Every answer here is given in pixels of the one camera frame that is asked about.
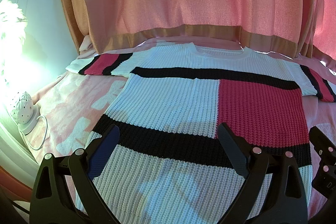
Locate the white black pink knit sweater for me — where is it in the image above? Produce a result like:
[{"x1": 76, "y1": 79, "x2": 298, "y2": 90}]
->
[{"x1": 67, "y1": 43, "x2": 335, "y2": 223}]

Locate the white dotted night lamp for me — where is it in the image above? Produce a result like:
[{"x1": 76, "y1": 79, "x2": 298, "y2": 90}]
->
[{"x1": 9, "y1": 92, "x2": 40, "y2": 135}]

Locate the pink bow-print bed blanket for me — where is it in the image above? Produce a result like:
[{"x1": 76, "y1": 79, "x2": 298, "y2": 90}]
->
[{"x1": 24, "y1": 35, "x2": 336, "y2": 222}]

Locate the white lamp cable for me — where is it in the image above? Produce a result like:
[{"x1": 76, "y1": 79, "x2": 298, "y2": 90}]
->
[{"x1": 18, "y1": 115, "x2": 50, "y2": 151}]

